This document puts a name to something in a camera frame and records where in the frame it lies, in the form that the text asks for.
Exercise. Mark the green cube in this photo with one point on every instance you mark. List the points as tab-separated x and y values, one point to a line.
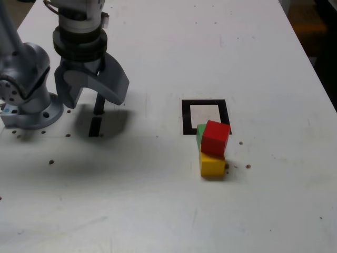
200	134

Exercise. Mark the black tape square outline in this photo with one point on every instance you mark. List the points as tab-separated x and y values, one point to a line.
186	116

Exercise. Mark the yellow cube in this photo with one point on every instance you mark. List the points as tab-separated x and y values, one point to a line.
212	166

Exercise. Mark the red cube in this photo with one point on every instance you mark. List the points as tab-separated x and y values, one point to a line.
214	138

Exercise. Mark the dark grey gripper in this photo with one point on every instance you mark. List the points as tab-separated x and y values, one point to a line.
84	66

